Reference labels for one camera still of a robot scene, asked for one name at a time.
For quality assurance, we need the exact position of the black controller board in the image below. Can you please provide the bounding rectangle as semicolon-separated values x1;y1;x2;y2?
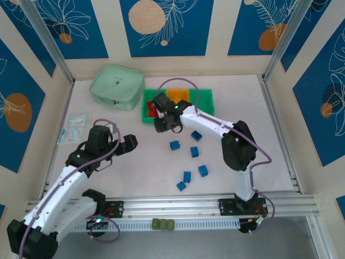
238;215;266;234
86;215;108;230

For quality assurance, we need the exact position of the aluminium mounting rail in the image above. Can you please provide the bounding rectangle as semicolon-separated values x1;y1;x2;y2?
25;193;320;223

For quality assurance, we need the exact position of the teal patterned packet clear bag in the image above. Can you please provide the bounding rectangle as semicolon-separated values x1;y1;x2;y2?
67;113;94;127

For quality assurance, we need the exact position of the mint green fabric pouch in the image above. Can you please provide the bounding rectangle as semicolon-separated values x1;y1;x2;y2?
89;64;146;111

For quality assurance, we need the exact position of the aluminium frame post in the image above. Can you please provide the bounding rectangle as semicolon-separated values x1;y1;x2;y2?
264;0;312;81
20;0;75;84

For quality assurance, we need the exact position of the blue and white packet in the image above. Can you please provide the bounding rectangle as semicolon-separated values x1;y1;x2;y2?
57;127;82;146

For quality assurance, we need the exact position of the aluminium side rail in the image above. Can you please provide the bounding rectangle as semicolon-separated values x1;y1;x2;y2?
39;79;75;200
257;74;302;195

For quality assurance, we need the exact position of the orange plastic bin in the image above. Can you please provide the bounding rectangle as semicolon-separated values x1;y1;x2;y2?
165;88;191;105

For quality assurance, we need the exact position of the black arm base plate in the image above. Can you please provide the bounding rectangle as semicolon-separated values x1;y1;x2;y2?
218;198;268;216
101;201;125;219

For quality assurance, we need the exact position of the white slotted cable duct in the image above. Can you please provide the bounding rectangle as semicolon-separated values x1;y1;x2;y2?
63;217;240;233

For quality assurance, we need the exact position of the green plastic bin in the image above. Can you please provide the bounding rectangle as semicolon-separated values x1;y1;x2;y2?
141;88;169;124
188;88;216;117

